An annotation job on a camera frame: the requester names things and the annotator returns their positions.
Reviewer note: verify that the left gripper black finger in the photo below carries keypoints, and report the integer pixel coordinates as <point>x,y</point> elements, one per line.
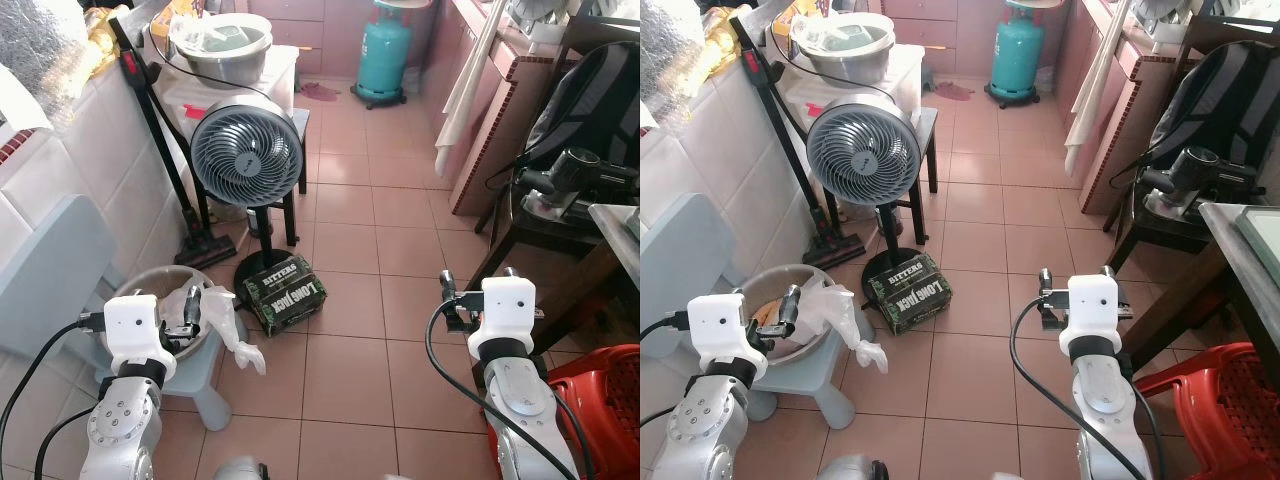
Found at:
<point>790,305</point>
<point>195,305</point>

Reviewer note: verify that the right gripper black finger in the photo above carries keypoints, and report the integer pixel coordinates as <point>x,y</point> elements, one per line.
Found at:
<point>1045,282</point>
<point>447,285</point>

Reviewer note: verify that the stainless steel bowl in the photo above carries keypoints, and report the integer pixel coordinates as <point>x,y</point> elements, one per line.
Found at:
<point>775,275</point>
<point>150,278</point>

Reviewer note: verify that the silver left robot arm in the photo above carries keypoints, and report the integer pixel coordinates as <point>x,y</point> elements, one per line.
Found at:
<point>705,430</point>
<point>115,430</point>

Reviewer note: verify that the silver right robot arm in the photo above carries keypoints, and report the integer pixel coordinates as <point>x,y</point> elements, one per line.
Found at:
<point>1100,410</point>
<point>520,400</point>

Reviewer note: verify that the white plastic bag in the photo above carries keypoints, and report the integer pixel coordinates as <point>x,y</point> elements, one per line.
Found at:
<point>845,320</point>
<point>225,320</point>

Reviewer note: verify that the black stick vacuum cleaner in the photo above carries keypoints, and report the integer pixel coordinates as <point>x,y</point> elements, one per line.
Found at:
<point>205,250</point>
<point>835,250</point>

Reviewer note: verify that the pale blue small stool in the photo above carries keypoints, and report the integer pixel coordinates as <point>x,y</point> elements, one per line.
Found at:
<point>830,385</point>
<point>205,390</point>

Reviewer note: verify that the black printed carton box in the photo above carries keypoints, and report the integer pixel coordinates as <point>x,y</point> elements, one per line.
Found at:
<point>285,295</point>
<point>910,298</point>

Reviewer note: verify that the grey-blue plastic chair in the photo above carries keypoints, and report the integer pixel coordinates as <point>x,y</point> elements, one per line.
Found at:
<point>50,270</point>
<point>680,260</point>

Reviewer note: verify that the grey-topped dark wooden table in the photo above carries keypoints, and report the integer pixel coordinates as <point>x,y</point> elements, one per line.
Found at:
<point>1200,300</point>
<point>600,290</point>

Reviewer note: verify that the grey robot left leg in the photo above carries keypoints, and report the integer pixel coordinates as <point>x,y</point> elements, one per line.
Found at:
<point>850,470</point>
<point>240,470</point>

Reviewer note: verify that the pink kitchen counter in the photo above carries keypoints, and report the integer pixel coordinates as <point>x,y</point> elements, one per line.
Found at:
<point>500,130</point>
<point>1120,140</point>

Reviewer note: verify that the red plastic stool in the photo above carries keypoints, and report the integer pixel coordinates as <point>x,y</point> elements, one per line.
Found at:
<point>1220,400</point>
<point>600,400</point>

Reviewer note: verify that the grey round standing fan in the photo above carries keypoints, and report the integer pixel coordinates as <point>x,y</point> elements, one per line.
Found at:
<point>245,150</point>
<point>865,155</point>

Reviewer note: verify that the black handheld vacuum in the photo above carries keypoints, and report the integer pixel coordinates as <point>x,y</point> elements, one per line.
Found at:
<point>575,165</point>
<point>1195,165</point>

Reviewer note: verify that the white rolled sheet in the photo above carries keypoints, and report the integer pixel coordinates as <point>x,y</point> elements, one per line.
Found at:
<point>465,100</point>
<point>1090,100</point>

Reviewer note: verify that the white covered box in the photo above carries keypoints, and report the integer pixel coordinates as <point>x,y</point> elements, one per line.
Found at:
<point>810,100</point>
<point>185,100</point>

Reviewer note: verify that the red floor rag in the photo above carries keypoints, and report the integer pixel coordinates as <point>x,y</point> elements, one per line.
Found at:
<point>322,93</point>
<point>950,92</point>

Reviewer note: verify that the pale green cutting board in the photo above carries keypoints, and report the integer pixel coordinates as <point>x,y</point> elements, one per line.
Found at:
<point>1262,232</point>

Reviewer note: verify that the teal gas cylinder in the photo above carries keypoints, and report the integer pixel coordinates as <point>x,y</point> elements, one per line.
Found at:
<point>380,50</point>
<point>1015,50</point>

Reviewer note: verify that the black backpack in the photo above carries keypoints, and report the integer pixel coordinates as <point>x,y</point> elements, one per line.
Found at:
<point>1230,100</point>
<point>600,100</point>

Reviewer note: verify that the large metal basin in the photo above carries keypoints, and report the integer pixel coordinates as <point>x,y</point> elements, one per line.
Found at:
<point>225,65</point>
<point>850,65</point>

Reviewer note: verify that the yellow plastic bag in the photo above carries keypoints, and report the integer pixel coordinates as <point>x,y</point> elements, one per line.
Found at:
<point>725,40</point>
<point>105,40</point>

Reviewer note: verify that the silver foil sheet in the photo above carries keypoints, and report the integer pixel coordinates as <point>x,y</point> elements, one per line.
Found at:
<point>40,40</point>
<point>670,40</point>

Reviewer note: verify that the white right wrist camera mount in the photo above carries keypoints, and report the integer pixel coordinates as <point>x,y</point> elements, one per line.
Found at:
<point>505,310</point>
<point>1092,310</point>

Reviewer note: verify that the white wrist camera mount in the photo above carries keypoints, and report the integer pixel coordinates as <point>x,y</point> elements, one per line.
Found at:
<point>720,325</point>
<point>505,310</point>
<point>135,325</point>
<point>1092,310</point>

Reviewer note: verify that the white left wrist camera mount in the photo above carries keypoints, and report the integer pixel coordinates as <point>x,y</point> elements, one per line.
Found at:
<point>135,325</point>
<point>720,325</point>

